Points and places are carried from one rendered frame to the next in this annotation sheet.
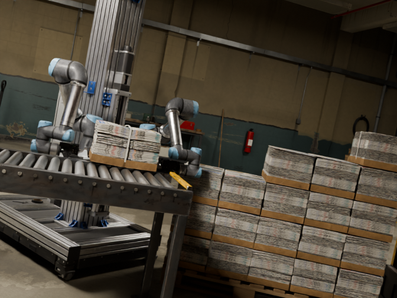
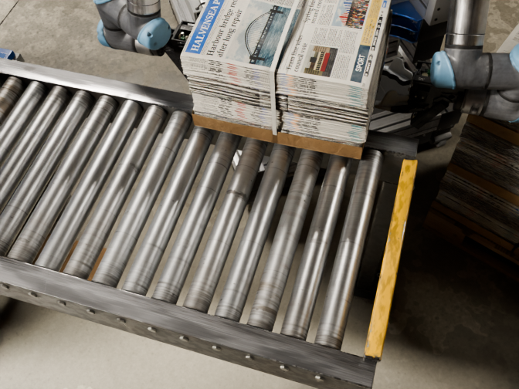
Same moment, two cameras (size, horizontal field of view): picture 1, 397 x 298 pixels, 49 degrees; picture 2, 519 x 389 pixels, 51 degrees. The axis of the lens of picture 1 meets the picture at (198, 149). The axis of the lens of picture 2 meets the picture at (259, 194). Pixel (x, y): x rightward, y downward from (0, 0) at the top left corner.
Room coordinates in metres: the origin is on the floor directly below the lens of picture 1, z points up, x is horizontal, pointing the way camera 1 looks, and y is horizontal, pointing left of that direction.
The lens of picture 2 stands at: (1.90, -0.01, 1.77)
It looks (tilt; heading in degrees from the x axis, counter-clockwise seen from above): 59 degrees down; 39
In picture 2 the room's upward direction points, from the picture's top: 7 degrees counter-clockwise
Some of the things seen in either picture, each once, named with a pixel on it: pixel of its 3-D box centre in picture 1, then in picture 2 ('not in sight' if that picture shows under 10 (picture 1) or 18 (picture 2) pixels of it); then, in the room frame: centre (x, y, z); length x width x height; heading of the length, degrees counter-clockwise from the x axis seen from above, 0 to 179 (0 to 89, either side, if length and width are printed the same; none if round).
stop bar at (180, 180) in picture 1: (180, 180); (394, 250); (2.39, 0.06, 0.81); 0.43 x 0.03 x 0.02; 16
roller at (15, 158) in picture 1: (12, 161); (18, 163); (2.15, 0.89, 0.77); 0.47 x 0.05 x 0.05; 16
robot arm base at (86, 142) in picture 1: (90, 142); not in sight; (2.91, 0.72, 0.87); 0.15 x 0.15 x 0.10
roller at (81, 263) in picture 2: (67, 169); (119, 187); (2.23, 0.64, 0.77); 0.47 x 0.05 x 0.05; 16
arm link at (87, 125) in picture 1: (93, 125); not in sight; (2.91, 0.72, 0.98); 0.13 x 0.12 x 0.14; 79
